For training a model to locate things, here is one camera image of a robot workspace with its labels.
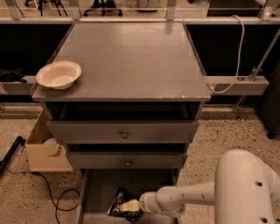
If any grey middle drawer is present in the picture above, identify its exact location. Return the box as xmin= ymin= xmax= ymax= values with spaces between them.
xmin=66 ymin=151 xmax=187 ymax=169

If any cardboard box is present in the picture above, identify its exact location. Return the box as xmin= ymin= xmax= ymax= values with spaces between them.
xmin=25 ymin=112 xmax=73 ymax=172

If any white bowl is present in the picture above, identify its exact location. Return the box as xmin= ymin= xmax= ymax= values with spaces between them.
xmin=36 ymin=61 xmax=81 ymax=90

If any grey top drawer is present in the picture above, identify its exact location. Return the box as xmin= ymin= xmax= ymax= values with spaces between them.
xmin=47 ymin=121 xmax=198 ymax=144

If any grey wooden drawer cabinet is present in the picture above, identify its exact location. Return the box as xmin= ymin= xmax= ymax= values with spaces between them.
xmin=31 ymin=22 xmax=212 ymax=173

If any black bar on floor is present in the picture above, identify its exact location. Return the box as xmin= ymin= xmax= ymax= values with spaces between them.
xmin=0 ymin=136 xmax=25 ymax=174

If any white cable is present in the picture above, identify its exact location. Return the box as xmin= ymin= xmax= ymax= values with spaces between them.
xmin=208 ymin=14 xmax=245 ymax=95

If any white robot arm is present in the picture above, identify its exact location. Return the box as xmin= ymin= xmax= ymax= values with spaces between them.
xmin=118 ymin=150 xmax=280 ymax=224

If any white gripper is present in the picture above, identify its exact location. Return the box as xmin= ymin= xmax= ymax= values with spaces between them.
xmin=118 ymin=192 xmax=159 ymax=213

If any black floor cable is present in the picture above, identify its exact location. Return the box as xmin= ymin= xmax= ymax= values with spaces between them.
xmin=4 ymin=166 xmax=81 ymax=224

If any dark cabinet at right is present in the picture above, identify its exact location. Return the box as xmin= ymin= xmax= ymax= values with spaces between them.
xmin=260 ymin=62 xmax=280 ymax=139

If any grey open bottom drawer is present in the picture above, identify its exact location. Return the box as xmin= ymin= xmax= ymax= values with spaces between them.
xmin=75 ymin=169 xmax=182 ymax=224

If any black object on rail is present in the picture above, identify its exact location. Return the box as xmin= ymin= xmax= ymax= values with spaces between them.
xmin=0 ymin=69 xmax=27 ymax=83

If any black office chair base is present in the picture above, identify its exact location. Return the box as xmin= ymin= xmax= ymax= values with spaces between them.
xmin=83 ymin=0 xmax=123 ymax=17

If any blue chip bag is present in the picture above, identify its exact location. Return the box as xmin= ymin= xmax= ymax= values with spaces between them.
xmin=107 ymin=187 xmax=143 ymax=222

